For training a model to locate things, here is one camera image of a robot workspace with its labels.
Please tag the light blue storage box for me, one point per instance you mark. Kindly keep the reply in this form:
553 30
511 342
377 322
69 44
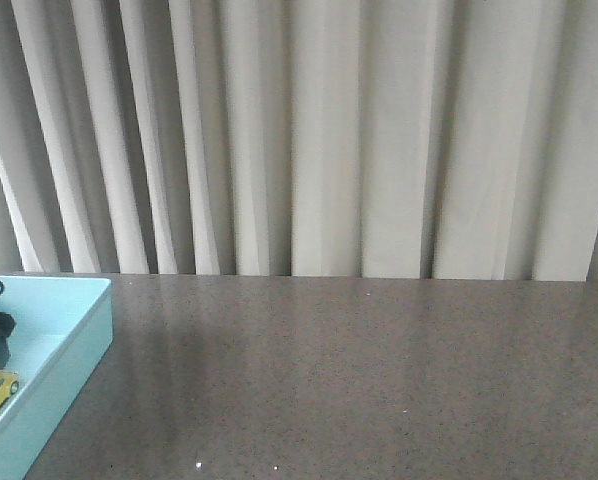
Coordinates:
63 328

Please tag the grey pleated curtain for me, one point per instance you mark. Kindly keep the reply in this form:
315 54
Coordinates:
389 139

